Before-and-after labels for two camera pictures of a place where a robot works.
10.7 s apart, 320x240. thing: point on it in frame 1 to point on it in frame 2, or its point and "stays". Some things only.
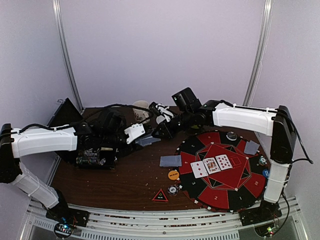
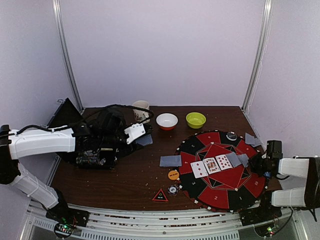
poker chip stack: [172, 190] stays
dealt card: [170, 161] stays
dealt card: [251, 147] to [250, 139]
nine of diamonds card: [223, 162] stays
